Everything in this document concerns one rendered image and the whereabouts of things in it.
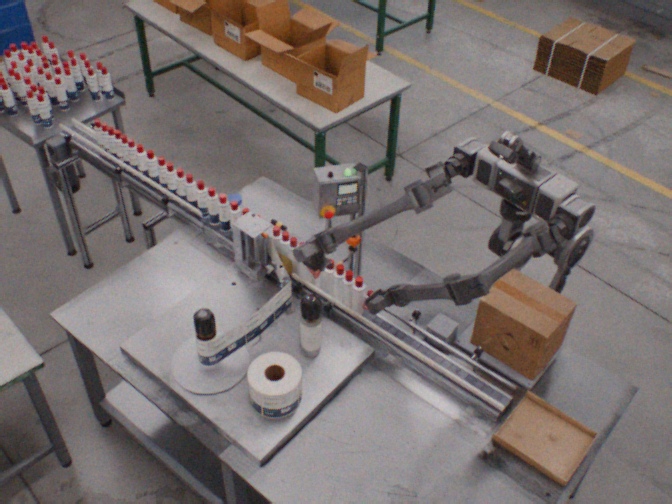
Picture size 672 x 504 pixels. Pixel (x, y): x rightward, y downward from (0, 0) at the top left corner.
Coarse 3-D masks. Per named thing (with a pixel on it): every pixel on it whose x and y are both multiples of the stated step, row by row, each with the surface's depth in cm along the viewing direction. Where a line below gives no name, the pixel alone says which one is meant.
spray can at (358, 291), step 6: (360, 276) 298; (360, 282) 296; (354, 288) 299; (360, 288) 298; (354, 294) 300; (360, 294) 300; (354, 300) 303; (360, 300) 302; (354, 306) 305; (360, 306) 305; (360, 312) 307
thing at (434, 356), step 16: (208, 224) 350; (384, 320) 308; (384, 336) 301; (400, 336) 302; (432, 352) 296; (432, 368) 290; (448, 368) 290; (480, 384) 285; (480, 400) 279; (496, 400) 279
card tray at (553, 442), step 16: (528, 400) 285; (544, 400) 281; (512, 416) 280; (528, 416) 280; (544, 416) 280; (560, 416) 280; (496, 432) 274; (512, 432) 274; (528, 432) 275; (544, 432) 275; (560, 432) 275; (576, 432) 275; (592, 432) 272; (512, 448) 267; (528, 448) 270; (544, 448) 270; (560, 448) 270; (576, 448) 270; (544, 464) 265; (560, 464) 265; (576, 464) 265; (560, 480) 258
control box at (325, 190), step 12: (324, 168) 286; (336, 168) 286; (348, 168) 286; (324, 180) 280; (336, 180) 281; (348, 180) 282; (324, 192) 283; (336, 192) 284; (324, 204) 287; (348, 204) 290; (324, 216) 291; (336, 216) 293
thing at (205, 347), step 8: (200, 312) 269; (208, 312) 269; (200, 320) 267; (208, 320) 267; (200, 328) 268; (208, 328) 270; (216, 328) 278; (200, 336) 274; (208, 336) 274; (216, 336) 275; (200, 344) 275; (208, 344) 274; (200, 352) 279; (208, 352) 278; (200, 360) 283; (208, 360) 281; (208, 368) 285
